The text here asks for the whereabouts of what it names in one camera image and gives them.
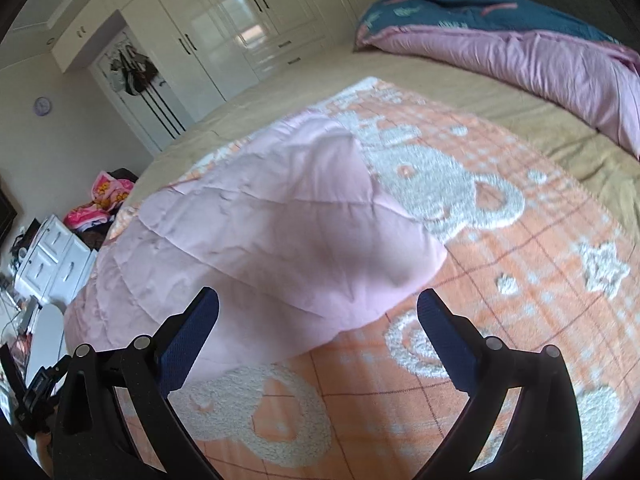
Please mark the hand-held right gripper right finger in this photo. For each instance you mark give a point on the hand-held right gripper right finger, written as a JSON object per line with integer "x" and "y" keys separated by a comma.
{"x": 447, "y": 345}

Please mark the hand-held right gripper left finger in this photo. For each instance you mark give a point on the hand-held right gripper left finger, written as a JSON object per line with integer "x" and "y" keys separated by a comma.
{"x": 187, "y": 340}

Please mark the pink quilted garment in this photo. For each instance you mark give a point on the pink quilted garment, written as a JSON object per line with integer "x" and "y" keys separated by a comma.
{"x": 275, "y": 250}

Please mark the orange patterned blanket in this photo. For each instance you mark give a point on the orange patterned blanket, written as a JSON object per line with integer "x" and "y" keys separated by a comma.
{"x": 375, "y": 425}

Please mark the white drawer chest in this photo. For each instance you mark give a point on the white drawer chest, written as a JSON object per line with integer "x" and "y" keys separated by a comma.
{"x": 55, "y": 260}

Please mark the brown cloth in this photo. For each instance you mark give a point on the brown cloth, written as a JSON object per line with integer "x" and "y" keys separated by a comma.
{"x": 95, "y": 237}

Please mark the pink printed cloth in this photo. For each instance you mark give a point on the pink printed cloth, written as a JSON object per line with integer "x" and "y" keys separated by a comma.
{"x": 107, "y": 192}

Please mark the black cloth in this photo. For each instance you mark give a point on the black cloth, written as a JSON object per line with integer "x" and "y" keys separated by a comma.
{"x": 122, "y": 174}

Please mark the dark framed screen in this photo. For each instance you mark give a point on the dark framed screen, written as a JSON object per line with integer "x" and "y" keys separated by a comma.
{"x": 6, "y": 212}

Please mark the white door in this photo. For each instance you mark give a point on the white door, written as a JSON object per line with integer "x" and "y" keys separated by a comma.
{"x": 135, "y": 110}

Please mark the hanging bags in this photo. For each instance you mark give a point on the hanging bags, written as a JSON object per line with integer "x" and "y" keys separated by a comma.
{"x": 135, "y": 72}

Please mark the bed with beige cover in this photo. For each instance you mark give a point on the bed with beige cover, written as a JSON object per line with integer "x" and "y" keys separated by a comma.
{"x": 425, "y": 70}

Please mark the teal floral duvet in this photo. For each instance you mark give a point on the teal floral duvet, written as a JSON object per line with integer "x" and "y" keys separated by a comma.
{"x": 500, "y": 55}

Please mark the cream glossy wardrobe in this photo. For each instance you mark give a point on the cream glossy wardrobe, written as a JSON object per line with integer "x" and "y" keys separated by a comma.
{"x": 225, "y": 25}

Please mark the round wall clock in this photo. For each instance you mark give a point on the round wall clock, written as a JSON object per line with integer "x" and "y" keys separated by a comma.
{"x": 42, "y": 105}

